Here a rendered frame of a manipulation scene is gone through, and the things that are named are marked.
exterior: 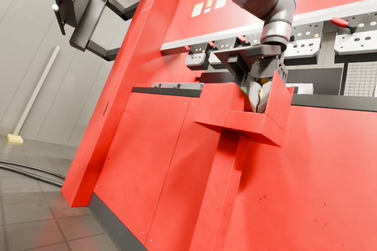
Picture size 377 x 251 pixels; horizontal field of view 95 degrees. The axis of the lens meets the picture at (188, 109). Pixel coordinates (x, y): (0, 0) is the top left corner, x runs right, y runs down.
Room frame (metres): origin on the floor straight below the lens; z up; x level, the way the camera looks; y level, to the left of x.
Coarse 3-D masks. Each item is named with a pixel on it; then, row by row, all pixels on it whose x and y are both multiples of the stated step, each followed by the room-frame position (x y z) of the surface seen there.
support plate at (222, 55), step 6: (234, 48) 0.62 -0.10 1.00; (240, 48) 0.60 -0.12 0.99; (216, 54) 0.69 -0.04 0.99; (222, 54) 0.67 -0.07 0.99; (228, 54) 0.66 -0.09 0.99; (240, 54) 0.63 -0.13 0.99; (222, 60) 0.71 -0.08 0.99; (246, 60) 0.66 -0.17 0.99; (252, 60) 0.64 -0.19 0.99; (258, 60) 0.63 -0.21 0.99; (228, 66) 0.75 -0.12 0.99; (234, 72) 0.80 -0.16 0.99; (246, 78) 0.82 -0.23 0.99
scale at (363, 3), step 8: (368, 0) 0.55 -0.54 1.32; (376, 0) 0.53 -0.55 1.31; (328, 8) 0.63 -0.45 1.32; (336, 8) 0.61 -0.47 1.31; (344, 8) 0.59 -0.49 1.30; (352, 8) 0.58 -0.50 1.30; (296, 16) 0.71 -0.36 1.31; (304, 16) 0.68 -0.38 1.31; (312, 16) 0.66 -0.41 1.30; (256, 24) 0.83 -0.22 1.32; (216, 32) 1.00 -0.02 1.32; (224, 32) 0.96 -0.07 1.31; (232, 32) 0.92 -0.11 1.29; (184, 40) 1.19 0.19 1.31; (192, 40) 1.13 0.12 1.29
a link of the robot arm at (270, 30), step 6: (270, 24) 0.41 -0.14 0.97; (276, 24) 0.40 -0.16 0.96; (282, 24) 0.40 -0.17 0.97; (288, 24) 0.40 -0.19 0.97; (264, 30) 0.43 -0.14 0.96; (270, 30) 0.41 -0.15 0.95; (276, 30) 0.40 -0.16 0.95; (282, 30) 0.40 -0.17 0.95; (288, 30) 0.40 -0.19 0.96; (264, 36) 0.42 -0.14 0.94; (270, 36) 0.42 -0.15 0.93; (276, 36) 0.41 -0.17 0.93; (282, 36) 0.40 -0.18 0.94; (288, 36) 0.41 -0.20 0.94; (288, 42) 0.42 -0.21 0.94
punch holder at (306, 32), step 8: (304, 24) 0.68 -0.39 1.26; (312, 24) 0.66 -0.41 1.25; (320, 24) 0.64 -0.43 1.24; (296, 32) 0.69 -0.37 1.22; (304, 32) 0.67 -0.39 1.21; (312, 32) 0.65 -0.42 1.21; (320, 32) 0.63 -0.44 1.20; (296, 40) 0.69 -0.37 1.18; (304, 40) 0.67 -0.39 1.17; (312, 40) 0.65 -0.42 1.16; (320, 40) 0.64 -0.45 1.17; (288, 48) 0.70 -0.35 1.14; (296, 48) 0.68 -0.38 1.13; (304, 48) 0.66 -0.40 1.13; (312, 48) 0.64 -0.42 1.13; (320, 48) 0.69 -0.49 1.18; (288, 56) 0.70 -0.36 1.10; (296, 56) 0.68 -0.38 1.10; (304, 56) 0.67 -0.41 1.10; (312, 56) 0.65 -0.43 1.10; (288, 64) 0.76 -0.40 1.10; (296, 64) 0.74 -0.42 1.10; (304, 64) 0.72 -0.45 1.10; (312, 64) 0.71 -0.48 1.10
